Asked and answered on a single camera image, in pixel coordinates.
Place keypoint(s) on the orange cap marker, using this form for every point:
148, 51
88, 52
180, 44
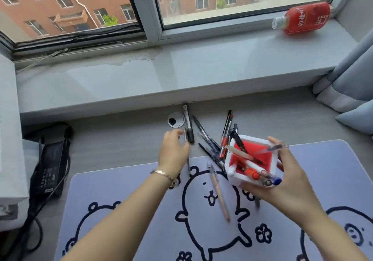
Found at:
252, 173

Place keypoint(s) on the person's left thumb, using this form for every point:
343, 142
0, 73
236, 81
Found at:
186, 153

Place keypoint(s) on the thick black marker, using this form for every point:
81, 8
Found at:
188, 124

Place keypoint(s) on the clear barrel pen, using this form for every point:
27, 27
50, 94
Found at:
271, 149

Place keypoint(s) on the white box appliance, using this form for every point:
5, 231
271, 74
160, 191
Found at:
10, 141

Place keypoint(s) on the red label drink bottle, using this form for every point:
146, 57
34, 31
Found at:
306, 19

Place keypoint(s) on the beige mechanical pencil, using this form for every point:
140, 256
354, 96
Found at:
218, 193

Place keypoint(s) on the flat wooden stick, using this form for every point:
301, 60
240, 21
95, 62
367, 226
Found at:
243, 154

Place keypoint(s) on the person's right forearm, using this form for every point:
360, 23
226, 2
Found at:
338, 237

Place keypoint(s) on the brick building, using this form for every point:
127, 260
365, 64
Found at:
67, 4

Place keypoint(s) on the black clip pen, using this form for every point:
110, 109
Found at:
240, 142

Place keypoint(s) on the grey blue curtain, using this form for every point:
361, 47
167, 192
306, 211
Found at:
352, 80

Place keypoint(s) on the person's left hand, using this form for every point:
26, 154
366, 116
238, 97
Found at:
172, 156

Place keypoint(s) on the blue cap pen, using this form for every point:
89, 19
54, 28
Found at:
275, 181

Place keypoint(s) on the black power adapter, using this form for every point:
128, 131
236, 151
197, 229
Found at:
49, 167

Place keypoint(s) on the lilac cartoon desk mat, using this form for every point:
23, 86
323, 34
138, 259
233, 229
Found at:
163, 228

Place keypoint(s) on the white window frame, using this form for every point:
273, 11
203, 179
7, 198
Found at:
151, 16

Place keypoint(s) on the white and red pen holder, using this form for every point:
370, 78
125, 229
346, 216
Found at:
250, 148

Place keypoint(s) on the pile of dark pens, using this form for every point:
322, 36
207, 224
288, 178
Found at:
214, 150

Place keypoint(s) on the thin grey pen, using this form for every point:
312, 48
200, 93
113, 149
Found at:
188, 167

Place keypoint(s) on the person's left forearm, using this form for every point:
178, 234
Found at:
125, 220

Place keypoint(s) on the person's right thumb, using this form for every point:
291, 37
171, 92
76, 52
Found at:
256, 190

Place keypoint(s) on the grey windowsill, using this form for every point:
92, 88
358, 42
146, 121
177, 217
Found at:
174, 74

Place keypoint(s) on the person's right hand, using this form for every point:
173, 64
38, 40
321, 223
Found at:
294, 191

